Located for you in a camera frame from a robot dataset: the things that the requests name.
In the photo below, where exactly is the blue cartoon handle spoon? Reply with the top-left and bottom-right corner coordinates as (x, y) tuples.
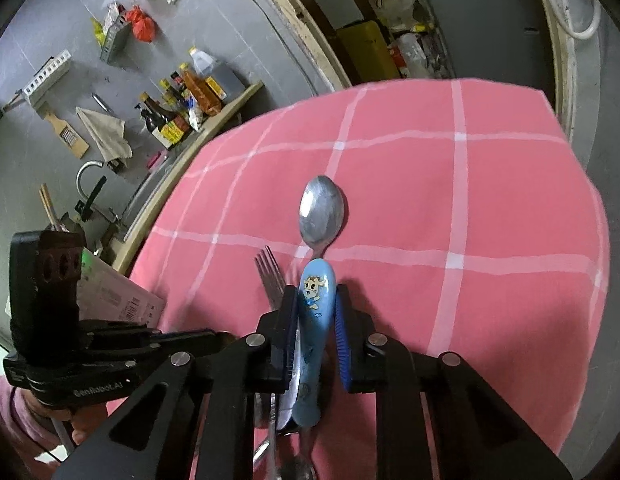
(293, 259), (337, 428)

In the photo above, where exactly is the small steel spoon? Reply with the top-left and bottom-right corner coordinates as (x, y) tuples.
(252, 428), (318, 480)

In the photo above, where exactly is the large steel spoon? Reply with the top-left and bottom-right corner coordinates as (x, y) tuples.
(298, 174), (346, 259)

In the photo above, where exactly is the left hand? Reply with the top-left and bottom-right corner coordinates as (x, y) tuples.
(20, 389), (108, 445)

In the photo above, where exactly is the steel fork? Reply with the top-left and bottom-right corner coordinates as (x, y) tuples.
(255, 246), (285, 480)

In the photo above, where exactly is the wooden countertop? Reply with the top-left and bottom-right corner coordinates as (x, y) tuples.
(112, 80), (263, 275)

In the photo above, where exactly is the pink checkered tablecloth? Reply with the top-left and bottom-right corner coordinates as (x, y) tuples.
(130, 79), (610, 451)

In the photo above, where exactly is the steel faucet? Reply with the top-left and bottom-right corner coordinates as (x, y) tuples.
(75, 160), (120, 226)

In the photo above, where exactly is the wooden chopstick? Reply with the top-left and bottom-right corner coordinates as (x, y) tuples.
(39, 183), (63, 231)

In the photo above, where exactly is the wooden grater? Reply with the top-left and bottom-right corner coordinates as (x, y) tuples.
(37, 101), (90, 159)

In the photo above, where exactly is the dark soy sauce bottle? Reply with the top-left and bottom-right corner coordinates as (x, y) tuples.
(139, 92), (191, 150)

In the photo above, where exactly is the orange sauce bottle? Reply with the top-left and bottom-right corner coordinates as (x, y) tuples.
(180, 63), (222, 117)

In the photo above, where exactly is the clear jug dark liquid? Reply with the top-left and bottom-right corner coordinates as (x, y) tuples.
(188, 47), (245, 104)

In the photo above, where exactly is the white power strip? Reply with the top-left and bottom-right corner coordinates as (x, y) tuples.
(22, 50), (71, 108)

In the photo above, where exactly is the yellow container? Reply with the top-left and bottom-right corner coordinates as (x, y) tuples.
(336, 21), (400, 82)

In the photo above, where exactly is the grey cabinet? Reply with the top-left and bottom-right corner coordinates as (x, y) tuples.
(429, 0), (555, 99)

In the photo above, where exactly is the red plastic bag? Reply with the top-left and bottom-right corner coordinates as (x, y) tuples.
(124, 6), (156, 44)

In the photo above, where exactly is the grey cloth on wall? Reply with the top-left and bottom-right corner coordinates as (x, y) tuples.
(76, 106), (133, 162)

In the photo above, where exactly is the grey wall rack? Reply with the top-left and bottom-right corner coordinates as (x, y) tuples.
(100, 12), (131, 64)

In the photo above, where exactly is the white hose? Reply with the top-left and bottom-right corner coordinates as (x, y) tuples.
(539, 0), (603, 42)

